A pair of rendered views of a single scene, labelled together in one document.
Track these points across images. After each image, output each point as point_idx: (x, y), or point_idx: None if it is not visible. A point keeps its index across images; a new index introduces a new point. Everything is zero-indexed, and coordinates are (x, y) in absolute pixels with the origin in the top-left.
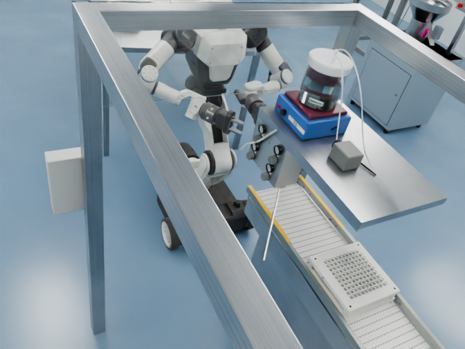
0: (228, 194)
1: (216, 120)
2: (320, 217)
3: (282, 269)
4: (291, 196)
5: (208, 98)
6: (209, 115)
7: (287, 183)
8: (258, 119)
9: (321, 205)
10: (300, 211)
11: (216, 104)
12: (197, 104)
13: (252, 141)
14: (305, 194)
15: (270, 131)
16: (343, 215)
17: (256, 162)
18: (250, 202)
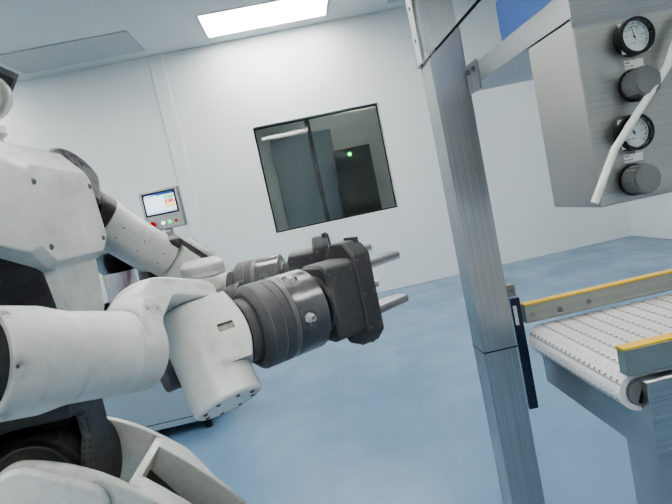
0: None
1: (335, 306)
2: (667, 298)
3: None
4: (601, 326)
5: (82, 430)
6: (309, 300)
7: None
8: (584, 37)
9: (634, 285)
10: (665, 314)
11: (112, 439)
12: (223, 311)
13: (598, 142)
14: (580, 315)
15: (668, 11)
16: None
17: (661, 184)
18: (671, 384)
